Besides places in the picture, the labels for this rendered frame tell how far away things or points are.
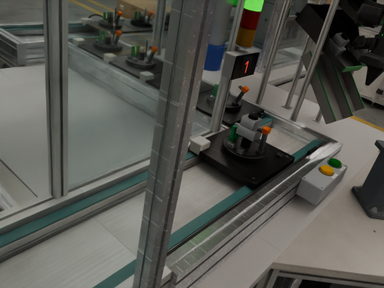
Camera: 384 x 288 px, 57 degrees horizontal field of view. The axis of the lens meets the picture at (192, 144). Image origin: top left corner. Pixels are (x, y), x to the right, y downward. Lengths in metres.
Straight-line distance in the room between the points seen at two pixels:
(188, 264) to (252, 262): 0.23
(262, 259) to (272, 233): 0.11
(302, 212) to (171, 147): 0.79
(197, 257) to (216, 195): 0.28
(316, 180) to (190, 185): 0.37
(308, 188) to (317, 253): 0.19
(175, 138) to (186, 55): 0.09
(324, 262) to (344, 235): 0.15
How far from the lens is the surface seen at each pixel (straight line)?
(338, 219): 1.16
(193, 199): 0.93
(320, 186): 1.07
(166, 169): 0.39
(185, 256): 0.74
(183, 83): 0.35
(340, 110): 1.54
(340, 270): 1.00
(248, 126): 1.03
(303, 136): 1.40
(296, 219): 1.08
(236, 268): 0.88
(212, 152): 1.04
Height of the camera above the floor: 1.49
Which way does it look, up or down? 29 degrees down
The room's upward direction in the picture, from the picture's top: 12 degrees clockwise
